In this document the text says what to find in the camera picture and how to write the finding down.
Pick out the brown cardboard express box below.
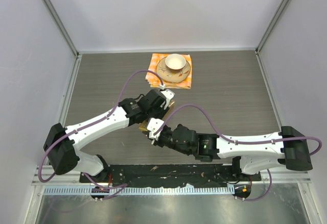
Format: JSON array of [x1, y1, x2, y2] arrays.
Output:
[[138, 100, 175, 139]]

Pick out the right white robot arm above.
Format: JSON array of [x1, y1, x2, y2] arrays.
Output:
[[147, 121, 313, 181]]

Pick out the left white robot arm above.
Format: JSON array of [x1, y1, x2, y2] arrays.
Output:
[[43, 89, 175, 183]]

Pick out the orange checkered cloth napkin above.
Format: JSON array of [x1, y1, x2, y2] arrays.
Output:
[[145, 53, 193, 90]]

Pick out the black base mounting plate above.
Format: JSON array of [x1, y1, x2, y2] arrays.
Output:
[[79, 163, 263, 188]]

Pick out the beige floral saucer plate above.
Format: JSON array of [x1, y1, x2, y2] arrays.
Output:
[[155, 55, 192, 83]]

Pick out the white ceramic tea cup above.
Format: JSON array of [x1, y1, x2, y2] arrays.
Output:
[[165, 54, 186, 70]]

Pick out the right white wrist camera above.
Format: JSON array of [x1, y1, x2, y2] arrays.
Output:
[[146, 118, 164, 140]]

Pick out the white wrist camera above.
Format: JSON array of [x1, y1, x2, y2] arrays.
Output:
[[160, 89, 175, 109], [146, 118, 164, 140]]

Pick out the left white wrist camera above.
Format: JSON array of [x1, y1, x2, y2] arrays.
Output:
[[160, 89, 175, 109]]

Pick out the slotted grey cable duct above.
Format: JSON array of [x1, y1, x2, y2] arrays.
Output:
[[43, 185, 235, 196]]

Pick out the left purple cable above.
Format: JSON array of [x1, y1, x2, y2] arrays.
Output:
[[38, 70, 167, 201]]

